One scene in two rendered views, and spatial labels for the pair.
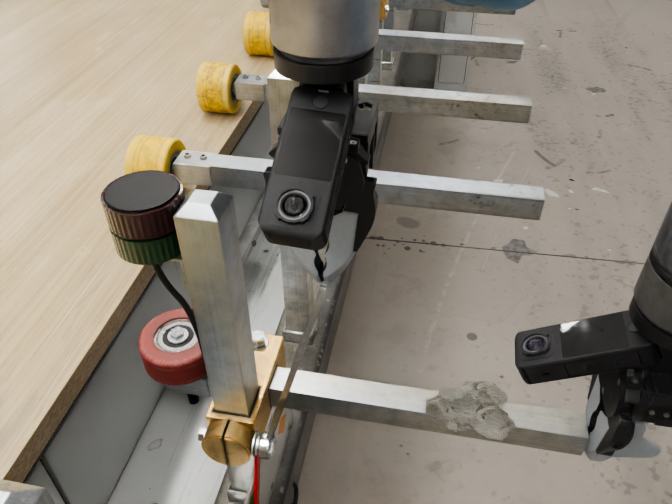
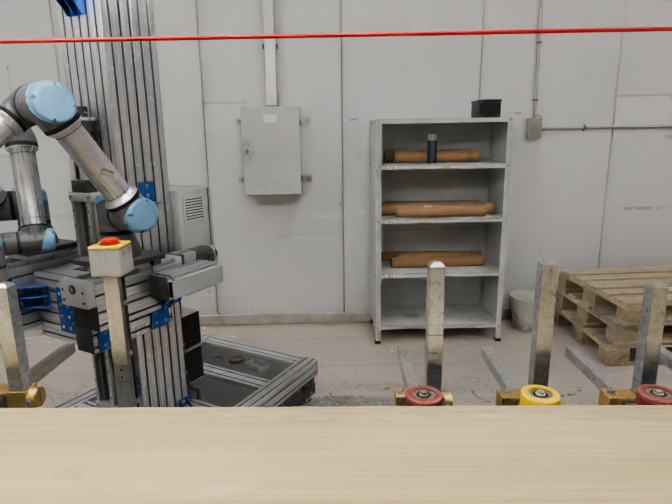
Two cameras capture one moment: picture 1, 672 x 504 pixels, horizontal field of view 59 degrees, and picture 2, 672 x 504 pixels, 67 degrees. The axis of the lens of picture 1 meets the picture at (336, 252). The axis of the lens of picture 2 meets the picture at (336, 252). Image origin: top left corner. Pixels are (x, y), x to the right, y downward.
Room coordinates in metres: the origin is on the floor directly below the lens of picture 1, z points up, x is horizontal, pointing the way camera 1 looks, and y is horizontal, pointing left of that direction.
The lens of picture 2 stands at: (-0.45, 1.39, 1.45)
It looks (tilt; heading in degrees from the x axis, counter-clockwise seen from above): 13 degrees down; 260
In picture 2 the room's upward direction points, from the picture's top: 1 degrees counter-clockwise
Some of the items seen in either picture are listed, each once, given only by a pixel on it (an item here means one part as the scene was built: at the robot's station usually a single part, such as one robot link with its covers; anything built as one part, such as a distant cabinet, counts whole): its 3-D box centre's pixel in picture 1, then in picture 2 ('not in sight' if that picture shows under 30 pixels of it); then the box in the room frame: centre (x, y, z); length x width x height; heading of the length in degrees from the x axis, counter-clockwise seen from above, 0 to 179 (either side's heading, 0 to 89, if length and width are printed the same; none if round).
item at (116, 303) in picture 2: not in sight; (124, 363); (-0.14, 0.19, 0.93); 0.05 x 0.04 x 0.45; 169
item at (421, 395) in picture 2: not in sight; (423, 415); (-0.80, 0.44, 0.85); 0.08 x 0.08 x 0.11
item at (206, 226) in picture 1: (236, 396); not in sight; (0.36, 0.10, 0.87); 0.03 x 0.03 x 0.48; 79
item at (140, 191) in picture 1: (169, 294); not in sight; (0.37, 0.14, 1.01); 0.06 x 0.06 x 0.22; 79
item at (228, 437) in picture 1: (243, 395); not in sight; (0.39, 0.10, 0.85); 0.13 x 0.06 x 0.05; 169
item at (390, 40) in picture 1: (386, 38); not in sight; (1.13, -0.10, 0.95); 0.50 x 0.04 x 0.04; 79
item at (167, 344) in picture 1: (186, 367); not in sight; (0.42, 0.16, 0.85); 0.08 x 0.08 x 0.11
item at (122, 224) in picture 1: (145, 203); not in sight; (0.37, 0.15, 1.10); 0.06 x 0.06 x 0.02
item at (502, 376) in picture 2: not in sight; (508, 387); (-1.08, 0.29, 0.82); 0.43 x 0.03 x 0.04; 79
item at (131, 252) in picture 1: (151, 229); not in sight; (0.37, 0.15, 1.08); 0.06 x 0.06 x 0.02
